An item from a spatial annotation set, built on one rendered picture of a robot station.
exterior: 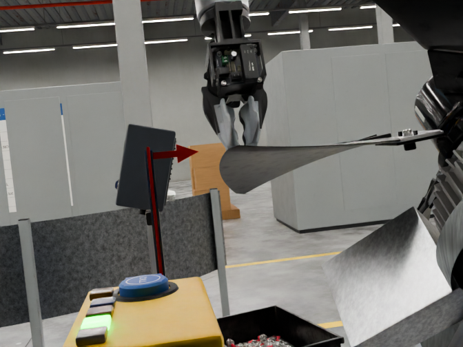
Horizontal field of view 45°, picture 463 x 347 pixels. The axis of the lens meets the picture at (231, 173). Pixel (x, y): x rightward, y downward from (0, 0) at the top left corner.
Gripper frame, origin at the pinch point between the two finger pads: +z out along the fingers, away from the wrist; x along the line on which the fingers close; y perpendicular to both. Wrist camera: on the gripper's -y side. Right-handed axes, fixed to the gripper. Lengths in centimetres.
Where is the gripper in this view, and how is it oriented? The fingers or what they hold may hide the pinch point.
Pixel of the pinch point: (242, 157)
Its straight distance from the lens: 75.8
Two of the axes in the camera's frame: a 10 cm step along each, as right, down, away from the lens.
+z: 1.4, 9.6, -2.4
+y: 1.0, -2.6, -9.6
